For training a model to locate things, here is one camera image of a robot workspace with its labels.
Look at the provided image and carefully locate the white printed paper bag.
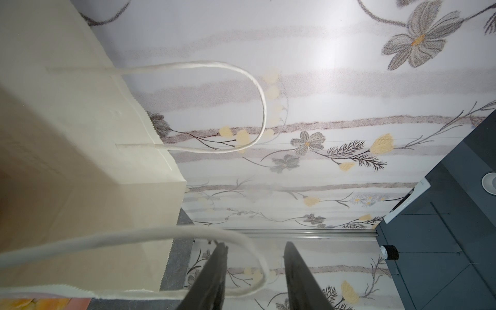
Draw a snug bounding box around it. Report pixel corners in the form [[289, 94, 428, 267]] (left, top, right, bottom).
[[1, 1, 270, 300]]

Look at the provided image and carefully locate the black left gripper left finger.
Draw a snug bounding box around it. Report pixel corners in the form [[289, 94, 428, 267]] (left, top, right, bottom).
[[177, 243, 228, 310]]

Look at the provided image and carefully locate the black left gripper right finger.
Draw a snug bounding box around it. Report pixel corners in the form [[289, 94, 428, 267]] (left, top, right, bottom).
[[284, 242, 334, 310]]

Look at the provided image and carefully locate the pink tray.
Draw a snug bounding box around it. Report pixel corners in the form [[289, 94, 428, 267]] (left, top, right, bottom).
[[64, 298, 92, 310]]

